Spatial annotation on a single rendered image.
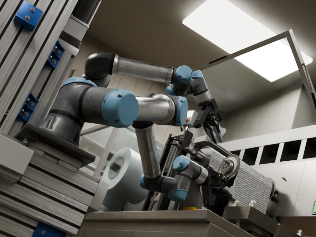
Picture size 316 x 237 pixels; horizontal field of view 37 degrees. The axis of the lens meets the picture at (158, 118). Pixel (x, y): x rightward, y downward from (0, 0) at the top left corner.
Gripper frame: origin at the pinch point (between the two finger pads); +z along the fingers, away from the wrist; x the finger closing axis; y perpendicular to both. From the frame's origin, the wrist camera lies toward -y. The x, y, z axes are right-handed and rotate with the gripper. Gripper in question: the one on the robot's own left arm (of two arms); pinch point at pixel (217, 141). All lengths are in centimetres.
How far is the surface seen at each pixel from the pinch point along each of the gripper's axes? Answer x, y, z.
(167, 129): 314, 195, 18
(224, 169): 0.4, -2.1, 13.9
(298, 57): -18, 56, -22
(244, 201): -6.0, -2.7, 30.3
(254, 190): -5.8, 5.5, 28.3
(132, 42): 292, 180, -95
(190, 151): 24.2, 1.2, 2.6
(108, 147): 96, -5, -11
